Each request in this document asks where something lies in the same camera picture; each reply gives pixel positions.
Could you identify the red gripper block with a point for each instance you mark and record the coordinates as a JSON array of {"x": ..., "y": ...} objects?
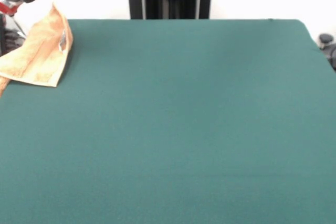
[{"x": 6, "y": 9}]

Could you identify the tan terry towel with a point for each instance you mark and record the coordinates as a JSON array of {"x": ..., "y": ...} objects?
[{"x": 39, "y": 58}]

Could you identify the dark green table cloth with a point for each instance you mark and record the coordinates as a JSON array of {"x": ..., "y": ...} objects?
[{"x": 183, "y": 129}]

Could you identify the grey office chair base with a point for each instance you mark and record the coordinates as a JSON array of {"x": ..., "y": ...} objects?
[{"x": 326, "y": 39}]

